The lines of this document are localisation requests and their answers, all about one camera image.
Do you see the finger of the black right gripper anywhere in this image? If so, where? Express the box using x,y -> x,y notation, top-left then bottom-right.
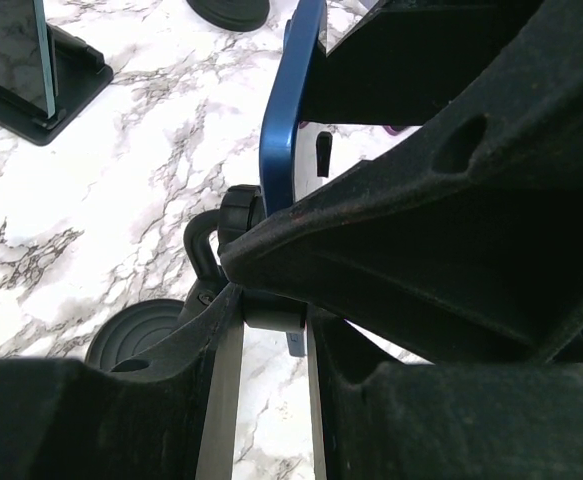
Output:
221,1 -> 583,363
300,1 -> 540,127

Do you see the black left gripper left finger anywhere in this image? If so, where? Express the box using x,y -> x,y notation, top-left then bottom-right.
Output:
0,285 -> 243,479

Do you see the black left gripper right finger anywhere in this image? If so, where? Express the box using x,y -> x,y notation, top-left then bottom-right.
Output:
307,308 -> 583,479

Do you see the black round base clamp stand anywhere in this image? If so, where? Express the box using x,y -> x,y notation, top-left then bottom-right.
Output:
83,183 -> 312,374

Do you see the blue phone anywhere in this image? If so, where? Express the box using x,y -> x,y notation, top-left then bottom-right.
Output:
259,0 -> 327,216

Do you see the teal phone with dark screen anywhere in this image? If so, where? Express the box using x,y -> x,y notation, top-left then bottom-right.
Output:
0,0 -> 56,118

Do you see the purple phone with dark screen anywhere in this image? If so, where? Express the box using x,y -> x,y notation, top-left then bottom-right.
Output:
383,126 -> 409,136

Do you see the black clamp stand far right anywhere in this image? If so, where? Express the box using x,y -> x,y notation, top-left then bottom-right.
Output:
187,0 -> 270,32

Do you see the black wedge phone stand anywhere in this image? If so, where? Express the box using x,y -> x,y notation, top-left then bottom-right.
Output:
0,24 -> 113,146

